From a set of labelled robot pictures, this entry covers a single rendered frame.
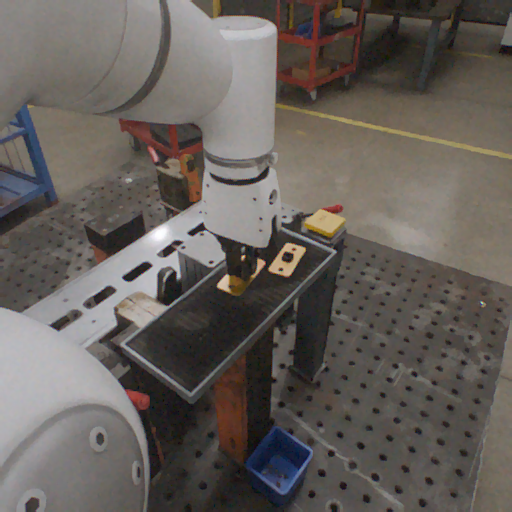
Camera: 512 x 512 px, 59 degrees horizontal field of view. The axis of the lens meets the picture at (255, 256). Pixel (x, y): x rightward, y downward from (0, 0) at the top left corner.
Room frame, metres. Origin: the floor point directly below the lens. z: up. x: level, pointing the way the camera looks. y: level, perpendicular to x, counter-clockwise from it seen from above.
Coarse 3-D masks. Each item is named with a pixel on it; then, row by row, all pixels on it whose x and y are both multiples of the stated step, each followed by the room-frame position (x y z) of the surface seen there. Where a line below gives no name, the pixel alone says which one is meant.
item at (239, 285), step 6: (258, 264) 0.52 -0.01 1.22; (234, 270) 0.50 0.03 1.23; (240, 270) 0.50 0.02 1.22; (258, 270) 0.51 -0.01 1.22; (228, 276) 0.49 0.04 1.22; (234, 276) 0.49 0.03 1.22; (240, 276) 0.49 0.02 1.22; (252, 276) 0.49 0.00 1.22; (222, 282) 0.48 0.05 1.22; (228, 282) 0.48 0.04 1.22; (234, 282) 0.48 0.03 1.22; (240, 282) 0.48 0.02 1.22; (246, 282) 0.48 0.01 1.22; (222, 288) 0.47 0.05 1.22; (228, 288) 0.47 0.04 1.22; (234, 288) 0.47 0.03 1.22; (240, 288) 0.47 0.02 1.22; (234, 294) 0.45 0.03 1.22; (240, 294) 0.46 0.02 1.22
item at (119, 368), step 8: (96, 344) 0.48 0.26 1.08; (96, 352) 0.46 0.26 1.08; (104, 352) 0.46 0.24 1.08; (112, 352) 0.46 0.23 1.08; (104, 360) 0.45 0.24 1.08; (112, 360) 0.45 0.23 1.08; (120, 360) 0.45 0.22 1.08; (112, 368) 0.43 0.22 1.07; (120, 368) 0.43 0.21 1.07; (128, 368) 0.43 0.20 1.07; (120, 376) 0.42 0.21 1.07; (128, 376) 0.43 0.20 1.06; (128, 384) 0.43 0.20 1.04; (136, 392) 0.43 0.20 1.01; (152, 448) 0.44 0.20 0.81; (152, 456) 0.43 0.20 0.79; (152, 464) 0.43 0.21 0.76; (152, 472) 0.43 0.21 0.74; (160, 472) 0.44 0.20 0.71; (168, 472) 0.44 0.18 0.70; (152, 480) 0.42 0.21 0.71; (152, 488) 0.40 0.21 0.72
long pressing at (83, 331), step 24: (192, 216) 0.96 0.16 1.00; (144, 240) 0.86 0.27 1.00; (168, 240) 0.86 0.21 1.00; (120, 264) 0.77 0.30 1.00; (168, 264) 0.77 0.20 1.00; (72, 288) 0.69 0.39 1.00; (96, 288) 0.69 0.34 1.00; (120, 288) 0.69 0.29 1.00; (144, 288) 0.69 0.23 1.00; (24, 312) 0.63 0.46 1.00; (48, 312) 0.62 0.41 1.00; (96, 312) 0.62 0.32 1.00; (72, 336) 0.56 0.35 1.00; (96, 336) 0.56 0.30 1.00
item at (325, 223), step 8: (312, 216) 0.73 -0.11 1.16; (320, 216) 0.73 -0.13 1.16; (328, 216) 0.73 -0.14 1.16; (336, 216) 0.73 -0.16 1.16; (312, 224) 0.70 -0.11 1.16; (320, 224) 0.70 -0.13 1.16; (328, 224) 0.70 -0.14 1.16; (336, 224) 0.70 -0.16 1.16; (320, 232) 0.69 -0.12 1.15; (328, 232) 0.68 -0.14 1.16; (336, 232) 0.69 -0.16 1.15
